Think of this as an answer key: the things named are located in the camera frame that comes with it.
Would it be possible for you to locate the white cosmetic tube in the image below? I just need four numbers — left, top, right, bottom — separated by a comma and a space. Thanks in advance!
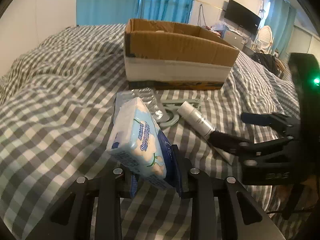
177, 101, 234, 165

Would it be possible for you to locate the grey plastic clothes hanger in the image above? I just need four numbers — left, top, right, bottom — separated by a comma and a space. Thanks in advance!
159, 99, 201, 129

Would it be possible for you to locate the light blue tissue pack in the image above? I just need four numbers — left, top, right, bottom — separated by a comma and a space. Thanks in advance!
106, 98, 171, 190

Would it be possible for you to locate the silver blister pill pack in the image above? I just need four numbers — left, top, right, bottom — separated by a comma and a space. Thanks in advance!
114, 87, 171, 123

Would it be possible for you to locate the black bag on chair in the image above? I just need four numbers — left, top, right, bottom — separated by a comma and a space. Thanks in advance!
251, 53, 279, 75

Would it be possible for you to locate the white oval vanity mirror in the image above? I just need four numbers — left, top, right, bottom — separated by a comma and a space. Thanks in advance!
257, 25, 273, 49

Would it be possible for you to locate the grey mini fridge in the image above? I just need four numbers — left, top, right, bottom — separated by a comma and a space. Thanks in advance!
223, 29, 245, 50

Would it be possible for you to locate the blue side window curtain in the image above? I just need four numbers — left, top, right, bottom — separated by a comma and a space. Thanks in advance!
265, 0, 297, 57

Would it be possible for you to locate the brown cardboard box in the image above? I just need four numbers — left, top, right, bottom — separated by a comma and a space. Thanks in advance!
124, 18, 240, 90

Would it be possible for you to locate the blue curtain left panel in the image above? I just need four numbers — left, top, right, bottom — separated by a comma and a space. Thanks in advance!
76, 0, 139, 25

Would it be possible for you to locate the black wall television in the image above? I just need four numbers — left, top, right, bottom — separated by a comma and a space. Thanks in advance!
224, 0, 261, 35

